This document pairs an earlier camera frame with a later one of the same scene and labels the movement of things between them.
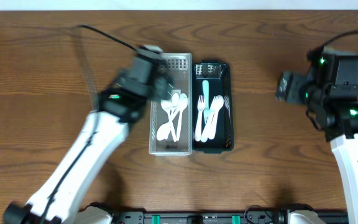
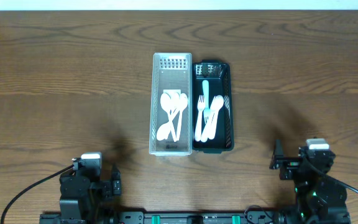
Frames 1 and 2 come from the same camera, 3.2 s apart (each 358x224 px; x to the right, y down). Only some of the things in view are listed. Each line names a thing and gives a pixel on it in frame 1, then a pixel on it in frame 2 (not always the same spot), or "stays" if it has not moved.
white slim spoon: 174,102 stays
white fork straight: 201,104 stays
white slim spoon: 183,104 stays
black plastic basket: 219,76 stays
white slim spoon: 164,129 stays
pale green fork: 206,89 stays
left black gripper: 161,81 -> 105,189
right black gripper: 285,83 -> 292,165
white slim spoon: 165,130 -> 166,105
